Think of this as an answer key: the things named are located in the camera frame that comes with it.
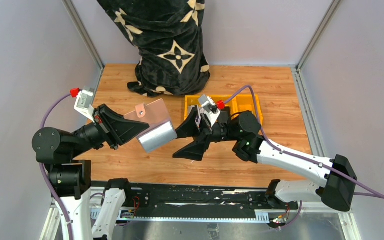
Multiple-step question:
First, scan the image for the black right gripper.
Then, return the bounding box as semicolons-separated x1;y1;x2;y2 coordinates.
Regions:
167;108;241;162

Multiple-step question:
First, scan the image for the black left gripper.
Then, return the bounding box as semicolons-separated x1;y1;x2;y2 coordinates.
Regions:
71;101;150;157

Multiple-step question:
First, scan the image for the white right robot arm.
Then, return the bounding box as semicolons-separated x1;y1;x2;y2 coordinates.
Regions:
172;106;358;212

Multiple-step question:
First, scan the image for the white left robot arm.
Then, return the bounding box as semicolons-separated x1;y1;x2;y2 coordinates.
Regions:
32;104;149;240

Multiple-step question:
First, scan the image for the yellow bin left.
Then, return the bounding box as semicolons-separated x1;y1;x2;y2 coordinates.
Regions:
185;94;214;124

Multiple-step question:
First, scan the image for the yellow bin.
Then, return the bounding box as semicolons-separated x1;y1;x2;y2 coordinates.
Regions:
231;94;264;125
209;94;239;115
185;94;214;124

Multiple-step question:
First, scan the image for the yellow bin middle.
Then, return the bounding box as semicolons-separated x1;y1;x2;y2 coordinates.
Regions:
209;94;239;115

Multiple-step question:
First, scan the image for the yellow bin right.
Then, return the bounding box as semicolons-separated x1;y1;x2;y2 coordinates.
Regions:
231;94;264;125

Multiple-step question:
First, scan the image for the black patterned blanket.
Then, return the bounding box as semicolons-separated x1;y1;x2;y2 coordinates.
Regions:
98;0;211;98

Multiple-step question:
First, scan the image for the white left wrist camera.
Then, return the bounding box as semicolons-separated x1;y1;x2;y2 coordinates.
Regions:
73;88;95;122

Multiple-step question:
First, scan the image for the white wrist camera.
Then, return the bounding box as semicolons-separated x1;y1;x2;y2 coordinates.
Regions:
198;94;221;127
73;88;95;122

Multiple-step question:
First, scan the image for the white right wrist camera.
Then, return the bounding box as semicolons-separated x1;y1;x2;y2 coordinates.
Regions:
198;94;221;127

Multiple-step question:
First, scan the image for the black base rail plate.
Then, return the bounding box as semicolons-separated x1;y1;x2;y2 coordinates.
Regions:
119;183;299;223

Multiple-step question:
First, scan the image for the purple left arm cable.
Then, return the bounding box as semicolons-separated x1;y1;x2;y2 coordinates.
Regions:
38;88;80;240

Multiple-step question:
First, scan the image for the aluminium frame rail right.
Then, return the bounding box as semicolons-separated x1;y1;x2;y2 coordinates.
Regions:
291;0;342;157

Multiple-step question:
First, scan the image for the aluminium frame rail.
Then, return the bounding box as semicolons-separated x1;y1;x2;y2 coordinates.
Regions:
62;0;105;73
291;0;342;157

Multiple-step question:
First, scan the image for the aluminium frame rail left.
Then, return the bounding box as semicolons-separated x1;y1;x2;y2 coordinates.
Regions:
62;0;105;73

